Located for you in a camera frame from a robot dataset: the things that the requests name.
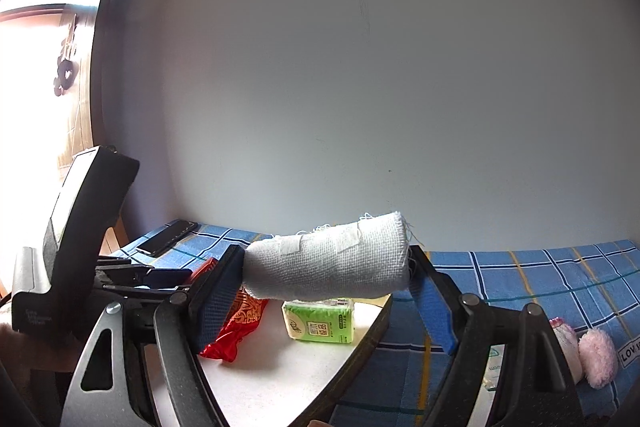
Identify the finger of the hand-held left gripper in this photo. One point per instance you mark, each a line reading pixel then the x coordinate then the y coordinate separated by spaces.
pixel 170 278
pixel 120 262

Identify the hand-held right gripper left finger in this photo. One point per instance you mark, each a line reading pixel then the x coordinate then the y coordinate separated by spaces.
pixel 217 302

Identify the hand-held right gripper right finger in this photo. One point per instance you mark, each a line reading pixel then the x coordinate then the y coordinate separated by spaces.
pixel 435 312

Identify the red gold-embroidered pouch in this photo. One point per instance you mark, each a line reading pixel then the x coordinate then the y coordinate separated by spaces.
pixel 240 322

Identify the white tissue pack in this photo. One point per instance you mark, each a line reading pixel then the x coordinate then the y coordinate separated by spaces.
pixel 494 357

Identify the gold tin box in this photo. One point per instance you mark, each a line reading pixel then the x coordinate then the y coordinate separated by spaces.
pixel 280 372

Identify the green tissue pack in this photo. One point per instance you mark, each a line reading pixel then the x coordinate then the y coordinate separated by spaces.
pixel 320 322

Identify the white gauze roll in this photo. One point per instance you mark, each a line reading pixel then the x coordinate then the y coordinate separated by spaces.
pixel 325 262

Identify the pink fluffy puff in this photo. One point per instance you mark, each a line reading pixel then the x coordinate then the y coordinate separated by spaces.
pixel 597 357

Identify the person's right hand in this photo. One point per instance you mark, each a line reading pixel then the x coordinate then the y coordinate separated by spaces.
pixel 320 423

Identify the black smartphone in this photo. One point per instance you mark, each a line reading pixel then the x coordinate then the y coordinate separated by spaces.
pixel 165 238

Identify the blue plaid bed sheet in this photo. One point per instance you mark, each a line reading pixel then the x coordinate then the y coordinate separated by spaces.
pixel 525 277

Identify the wooden door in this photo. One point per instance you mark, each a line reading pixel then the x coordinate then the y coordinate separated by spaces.
pixel 75 127

